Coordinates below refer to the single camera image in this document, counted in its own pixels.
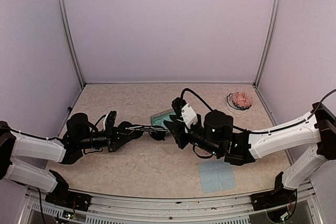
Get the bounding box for aluminium corner post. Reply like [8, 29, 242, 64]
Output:
[57, 0, 86, 90]
[254, 0, 281, 89]

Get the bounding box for grey glasses case green lining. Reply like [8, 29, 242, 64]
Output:
[150, 109, 175, 130]

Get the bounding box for blue cleaning cloth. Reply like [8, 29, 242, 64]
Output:
[198, 160, 236, 194]

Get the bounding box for right aluminium corner post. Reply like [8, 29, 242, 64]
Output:
[254, 0, 281, 89]

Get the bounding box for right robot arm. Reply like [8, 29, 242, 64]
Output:
[164, 102, 335, 205]

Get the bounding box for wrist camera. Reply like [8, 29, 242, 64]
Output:
[172, 97, 198, 129]
[103, 111, 117, 131]

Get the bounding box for left aluminium corner post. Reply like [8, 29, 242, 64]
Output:
[57, 0, 86, 90]

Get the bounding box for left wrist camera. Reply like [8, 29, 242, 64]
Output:
[103, 111, 117, 131]

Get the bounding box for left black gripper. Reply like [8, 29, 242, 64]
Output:
[77, 123, 135, 152]

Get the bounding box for aluminium front rail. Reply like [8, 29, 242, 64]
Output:
[23, 182, 322, 224]

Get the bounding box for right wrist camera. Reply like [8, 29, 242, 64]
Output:
[172, 97, 198, 129]

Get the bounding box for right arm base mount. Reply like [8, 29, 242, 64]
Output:
[250, 172, 297, 211]

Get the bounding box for red patterned bowl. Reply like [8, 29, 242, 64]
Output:
[226, 92, 253, 115]

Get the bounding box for black round sunglasses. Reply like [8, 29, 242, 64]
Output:
[125, 125, 168, 141]

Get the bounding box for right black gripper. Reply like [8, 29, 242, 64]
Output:
[163, 114, 223, 157]

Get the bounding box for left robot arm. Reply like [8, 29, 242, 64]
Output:
[1, 111, 142, 206]

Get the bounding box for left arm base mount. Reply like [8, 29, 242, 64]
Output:
[45, 169, 92, 212]

